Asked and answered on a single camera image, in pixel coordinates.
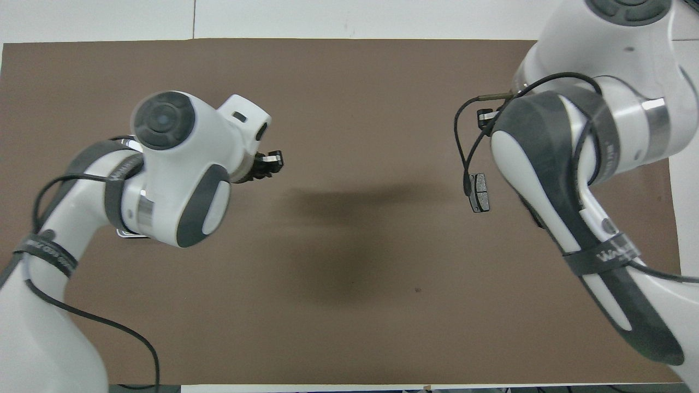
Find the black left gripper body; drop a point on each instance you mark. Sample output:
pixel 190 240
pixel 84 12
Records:
pixel 254 169

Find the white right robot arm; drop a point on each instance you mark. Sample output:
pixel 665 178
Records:
pixel 600 43

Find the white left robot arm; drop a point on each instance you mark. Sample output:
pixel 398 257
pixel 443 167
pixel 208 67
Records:
pixel 180 158

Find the silver metal tray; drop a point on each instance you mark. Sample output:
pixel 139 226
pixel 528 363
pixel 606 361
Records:
pixel 131 234

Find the short dark grey brake pad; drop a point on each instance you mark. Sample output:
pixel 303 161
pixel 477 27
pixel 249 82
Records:
pixel 480 191

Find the brown table mat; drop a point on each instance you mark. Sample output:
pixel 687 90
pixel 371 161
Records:
pixel 355 82

